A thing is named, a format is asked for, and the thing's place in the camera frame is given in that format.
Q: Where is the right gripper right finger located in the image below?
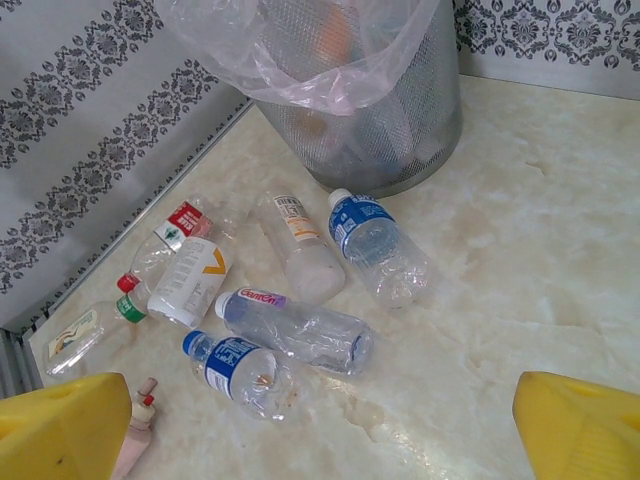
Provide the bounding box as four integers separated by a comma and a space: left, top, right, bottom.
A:
514, 369, 640, 480

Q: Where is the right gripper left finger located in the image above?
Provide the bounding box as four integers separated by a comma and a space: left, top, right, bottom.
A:
0, 372, 134, 480

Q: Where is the rectangular clear bottle cream label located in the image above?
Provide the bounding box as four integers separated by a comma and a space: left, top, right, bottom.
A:
42, 302, 139, 377

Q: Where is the small bottle green label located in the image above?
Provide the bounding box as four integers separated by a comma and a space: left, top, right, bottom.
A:
115, 273, 151, 326

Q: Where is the wide-mouth bottle white label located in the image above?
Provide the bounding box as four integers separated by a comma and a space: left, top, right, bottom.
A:
147, 235, 234, 329

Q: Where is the clear bottle purple label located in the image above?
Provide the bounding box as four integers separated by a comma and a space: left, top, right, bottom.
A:
213, 286, 375, 379

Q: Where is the blue label bottle white cap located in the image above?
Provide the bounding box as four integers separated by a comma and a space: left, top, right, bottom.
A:
327, 188, 432, 310

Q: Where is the clear bottle orange white label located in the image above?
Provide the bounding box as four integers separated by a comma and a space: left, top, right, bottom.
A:
254, 192, 347, 304

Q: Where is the orange label bottle yellow cap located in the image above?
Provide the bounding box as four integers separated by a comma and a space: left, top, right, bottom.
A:
319, 7, 354, 59

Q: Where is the clear plastic bin liner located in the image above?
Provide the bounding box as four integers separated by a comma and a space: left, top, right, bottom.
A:
167, 0, 451, 117

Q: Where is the aluminium side rail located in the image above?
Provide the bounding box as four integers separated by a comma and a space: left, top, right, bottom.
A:
0, 97, 254, 401

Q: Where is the silver wire mesh bin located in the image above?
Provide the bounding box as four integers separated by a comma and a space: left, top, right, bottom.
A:
252, 0, 464, 199

